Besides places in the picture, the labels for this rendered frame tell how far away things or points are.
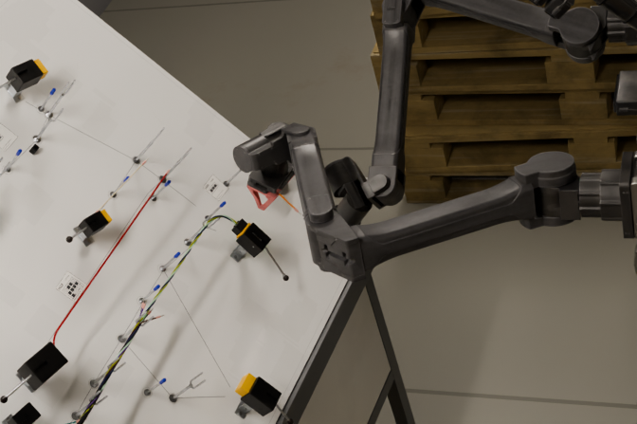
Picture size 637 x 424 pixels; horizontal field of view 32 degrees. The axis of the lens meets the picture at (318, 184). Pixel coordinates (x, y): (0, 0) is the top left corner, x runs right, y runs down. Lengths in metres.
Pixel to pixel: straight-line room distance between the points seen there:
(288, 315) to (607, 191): 0.95
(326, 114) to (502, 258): 1.23
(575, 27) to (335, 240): 0.72
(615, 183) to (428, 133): 2.15
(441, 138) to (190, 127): 1.47
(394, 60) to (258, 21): 3.28
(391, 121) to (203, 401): 0.69
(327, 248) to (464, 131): 2.15
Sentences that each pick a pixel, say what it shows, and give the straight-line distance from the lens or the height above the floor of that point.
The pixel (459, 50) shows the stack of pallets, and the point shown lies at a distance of 3.67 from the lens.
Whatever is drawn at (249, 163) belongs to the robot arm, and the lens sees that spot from 2.13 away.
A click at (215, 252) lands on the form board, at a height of 1.10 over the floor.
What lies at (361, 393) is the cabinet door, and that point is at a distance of 2.87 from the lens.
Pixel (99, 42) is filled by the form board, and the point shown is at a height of 1.47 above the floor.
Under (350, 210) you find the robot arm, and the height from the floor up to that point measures 1.27.
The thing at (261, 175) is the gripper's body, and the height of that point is 1.33.
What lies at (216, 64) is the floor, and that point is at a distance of 5.28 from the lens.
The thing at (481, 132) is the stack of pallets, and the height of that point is 0.33.
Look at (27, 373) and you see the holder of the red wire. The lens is 2.09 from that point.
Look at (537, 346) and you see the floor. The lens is 3.55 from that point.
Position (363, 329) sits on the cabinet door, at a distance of 2.82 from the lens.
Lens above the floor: 2.66
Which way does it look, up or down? 38 degrees down
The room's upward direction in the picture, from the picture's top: 18 degrees counter-clockwise
